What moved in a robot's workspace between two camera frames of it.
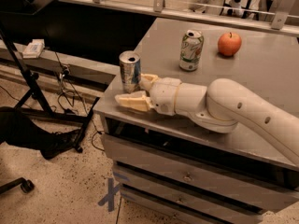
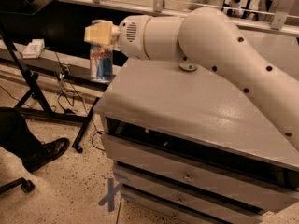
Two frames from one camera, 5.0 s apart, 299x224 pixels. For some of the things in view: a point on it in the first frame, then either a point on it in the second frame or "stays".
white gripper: x=163 y=94 -> x=131 y=36
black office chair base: x=26 y=186 stays
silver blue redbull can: x=130 y=66 -> x=101 y=58
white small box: x=34 y=49 stays
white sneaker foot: x=235 y=12 stays
